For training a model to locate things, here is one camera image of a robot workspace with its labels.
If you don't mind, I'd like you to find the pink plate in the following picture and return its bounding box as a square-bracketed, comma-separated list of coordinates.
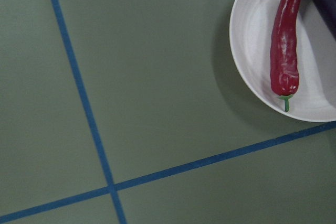
[229, 0, 335, 122]

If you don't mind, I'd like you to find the red chili pepper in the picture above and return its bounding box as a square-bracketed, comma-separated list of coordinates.
[270, 0, 301, 112]

